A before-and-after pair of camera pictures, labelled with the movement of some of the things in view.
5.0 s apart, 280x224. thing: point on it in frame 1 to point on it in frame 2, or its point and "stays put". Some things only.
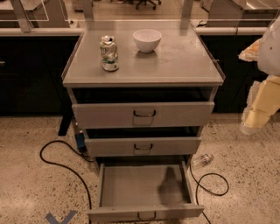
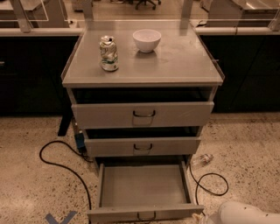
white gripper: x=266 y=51 to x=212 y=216
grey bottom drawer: x=131 y=191 stays put
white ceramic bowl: x=147 y=39 stays put
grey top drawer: x=143 y=114 stays put
